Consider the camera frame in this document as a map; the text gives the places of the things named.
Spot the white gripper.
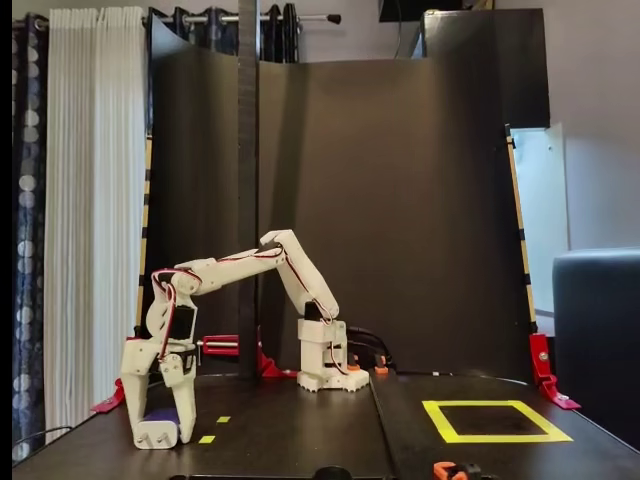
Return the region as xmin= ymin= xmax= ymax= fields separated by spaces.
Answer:
xmin=121 ymin=338 xmax=199 ymax=449

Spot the white purple charger block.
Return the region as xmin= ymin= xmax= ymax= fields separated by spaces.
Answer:
xmin=133 ymin=407 xmax=182 ymax=451

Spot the red screw clamp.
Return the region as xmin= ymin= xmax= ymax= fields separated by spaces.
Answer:
xmin=196 ymin=334 xmax=241 ymax=367

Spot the wooden stick with black ties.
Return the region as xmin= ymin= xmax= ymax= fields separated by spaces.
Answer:
xmin=133 ymin=137 xmax=154 ymax=334
xmin=504 ymin=124 xmax=539 ymax=335

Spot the dark blue dotted curtain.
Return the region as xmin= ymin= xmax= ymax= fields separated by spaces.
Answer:
xmin=11 ymin=13 xmax=50 ymax=464

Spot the white pleated curtain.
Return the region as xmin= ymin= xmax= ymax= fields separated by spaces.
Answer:
xmin=43 ymin=5 xmax=151 ymax=444

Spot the black flat strip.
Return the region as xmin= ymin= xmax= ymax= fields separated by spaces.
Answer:
xmin=368 ymin=372 xmax=404 ymax=480

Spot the yellow tape square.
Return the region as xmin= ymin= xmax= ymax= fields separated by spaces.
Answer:
xmin=421 ymin=399 xmax=574 ymax=445

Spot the orange black spring clamp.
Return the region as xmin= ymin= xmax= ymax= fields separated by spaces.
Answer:
xmin=432 ymin=460 xmax=484 ymax=480

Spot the black curved backdrop sheet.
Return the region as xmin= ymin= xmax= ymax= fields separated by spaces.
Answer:
xmin=137 ymin=13 xmax=535 ymax=392

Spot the dark blue curtain panel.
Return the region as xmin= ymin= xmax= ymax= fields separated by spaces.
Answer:
xmin=144 ymin=2 xmax=300 ymax=64

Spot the silver curtain rod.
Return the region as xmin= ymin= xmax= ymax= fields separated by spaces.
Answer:
xmin=11 ymin=13 xmax=342 ymax=25

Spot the white cabinet door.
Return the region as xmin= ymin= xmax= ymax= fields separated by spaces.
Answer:
xmin=508 ymin=121 xmax=571 ymax=336

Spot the black armchair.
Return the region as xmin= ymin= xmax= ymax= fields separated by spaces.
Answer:
xmin=551 ymin=246 xmax=640 ymax=451

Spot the dark tall cabinet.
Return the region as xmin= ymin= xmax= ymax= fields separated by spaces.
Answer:
xmin=423 ymin=7 xmax=551 ymax=129

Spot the red angled bracket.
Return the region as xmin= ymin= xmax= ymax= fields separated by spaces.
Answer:
xmin=89 ymin=377 xmax=126 ymax=414
xmin=528 ymin=333 xmax=582 ymax=412

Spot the thin black cable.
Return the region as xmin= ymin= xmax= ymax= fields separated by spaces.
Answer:
xmin=11 ymin=425 xmax=74 ymax=451

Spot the red post foot bracket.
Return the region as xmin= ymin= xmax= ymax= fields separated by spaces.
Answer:
xmin=255 ymin=327 xmax=297 ymax=379

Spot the red white servo wire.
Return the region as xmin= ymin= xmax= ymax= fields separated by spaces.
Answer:
xmin=151 ymin=247 xmax=342 ymax=374

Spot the black rounded mount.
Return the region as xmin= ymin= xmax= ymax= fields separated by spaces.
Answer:
xmin=313 ymin=465 xmax=354 ymax=480

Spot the black vertical post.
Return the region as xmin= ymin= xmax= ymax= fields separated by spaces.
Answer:
xmin=236 ymin=0 xmax=260 ymax=379

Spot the black hanging cable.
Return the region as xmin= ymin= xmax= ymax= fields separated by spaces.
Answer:
xmin=392 ymin=0 xmax=404 ymax=59

